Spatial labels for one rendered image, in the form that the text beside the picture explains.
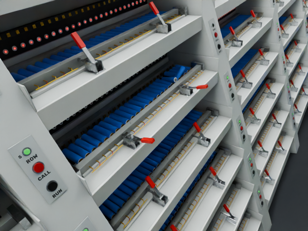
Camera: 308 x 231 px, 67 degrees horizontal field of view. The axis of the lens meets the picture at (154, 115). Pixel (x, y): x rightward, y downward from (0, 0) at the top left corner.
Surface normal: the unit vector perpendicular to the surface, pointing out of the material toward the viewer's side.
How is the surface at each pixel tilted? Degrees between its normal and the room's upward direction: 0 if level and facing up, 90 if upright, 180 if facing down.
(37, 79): 109
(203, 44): 90
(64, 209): 90
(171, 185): 19
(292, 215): 0
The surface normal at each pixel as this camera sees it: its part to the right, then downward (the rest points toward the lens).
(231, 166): -0.11, -0.80
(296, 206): -0.37, -0.85
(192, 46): -0.59, 0.53
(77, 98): 0.80, 0.28
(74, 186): 0.72, 0.00
